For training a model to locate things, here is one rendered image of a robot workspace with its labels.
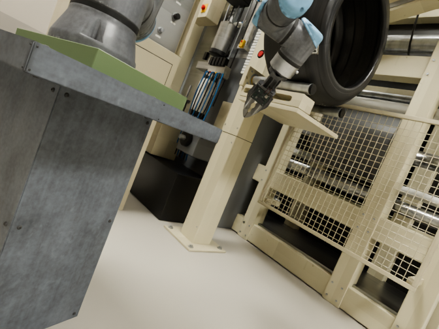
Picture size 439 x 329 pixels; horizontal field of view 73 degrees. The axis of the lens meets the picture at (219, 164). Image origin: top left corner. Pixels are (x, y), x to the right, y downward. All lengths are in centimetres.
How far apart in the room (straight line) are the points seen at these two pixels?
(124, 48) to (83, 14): 10
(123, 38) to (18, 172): 34
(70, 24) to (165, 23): 104
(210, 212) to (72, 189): 102
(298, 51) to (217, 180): 81
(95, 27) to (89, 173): 30
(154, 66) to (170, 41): 18
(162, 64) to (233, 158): 61
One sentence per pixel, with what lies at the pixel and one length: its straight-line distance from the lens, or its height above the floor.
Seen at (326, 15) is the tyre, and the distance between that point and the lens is 130.
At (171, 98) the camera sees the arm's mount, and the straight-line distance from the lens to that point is 76.
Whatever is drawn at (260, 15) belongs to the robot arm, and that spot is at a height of 95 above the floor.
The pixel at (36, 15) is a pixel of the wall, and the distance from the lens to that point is 385.
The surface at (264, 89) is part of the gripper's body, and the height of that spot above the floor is 79.
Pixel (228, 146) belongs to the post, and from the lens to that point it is 156.
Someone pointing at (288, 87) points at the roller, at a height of 89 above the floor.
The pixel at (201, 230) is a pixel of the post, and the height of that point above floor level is 9.
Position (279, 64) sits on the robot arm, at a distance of 103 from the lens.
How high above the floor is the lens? 57
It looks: 5 degrees down
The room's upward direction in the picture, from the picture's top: 22 degrees clockwise
